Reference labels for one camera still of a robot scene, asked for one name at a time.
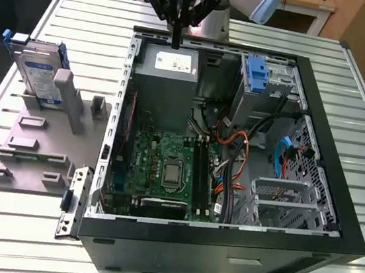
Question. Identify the hard disk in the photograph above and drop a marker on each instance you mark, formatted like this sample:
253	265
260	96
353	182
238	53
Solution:
40	75

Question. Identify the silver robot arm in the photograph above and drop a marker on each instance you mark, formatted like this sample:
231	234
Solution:
216	24

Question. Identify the grey metal disk bay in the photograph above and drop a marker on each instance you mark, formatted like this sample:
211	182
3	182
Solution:
285	205

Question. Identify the blue plastic drive latch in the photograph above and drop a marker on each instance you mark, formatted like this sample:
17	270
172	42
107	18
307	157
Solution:
256	75

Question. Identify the grey power supply unit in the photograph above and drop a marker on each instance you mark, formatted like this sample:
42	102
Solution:
160	100

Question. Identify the grey optical drive cage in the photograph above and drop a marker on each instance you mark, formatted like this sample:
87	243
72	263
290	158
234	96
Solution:
249	108

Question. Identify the light wooden desk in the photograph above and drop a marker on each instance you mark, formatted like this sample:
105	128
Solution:
308	3

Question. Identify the green motherboard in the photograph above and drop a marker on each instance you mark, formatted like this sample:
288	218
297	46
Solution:
144	148

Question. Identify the black RAM slot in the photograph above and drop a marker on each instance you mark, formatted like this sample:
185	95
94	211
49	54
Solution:
199	175
206	176

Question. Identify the silver CPU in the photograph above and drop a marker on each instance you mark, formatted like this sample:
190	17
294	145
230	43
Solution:
172	174

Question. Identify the CPU socket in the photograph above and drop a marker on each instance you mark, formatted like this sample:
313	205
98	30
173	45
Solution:
162	174

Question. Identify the grey parts rack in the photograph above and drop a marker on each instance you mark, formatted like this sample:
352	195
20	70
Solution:
51	147

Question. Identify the black graphics card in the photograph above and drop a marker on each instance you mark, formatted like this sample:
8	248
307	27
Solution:
160	207

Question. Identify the green RAM stick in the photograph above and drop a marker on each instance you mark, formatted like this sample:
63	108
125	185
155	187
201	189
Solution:
30	157

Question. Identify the black PC case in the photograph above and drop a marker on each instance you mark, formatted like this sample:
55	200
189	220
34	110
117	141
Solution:
188	253

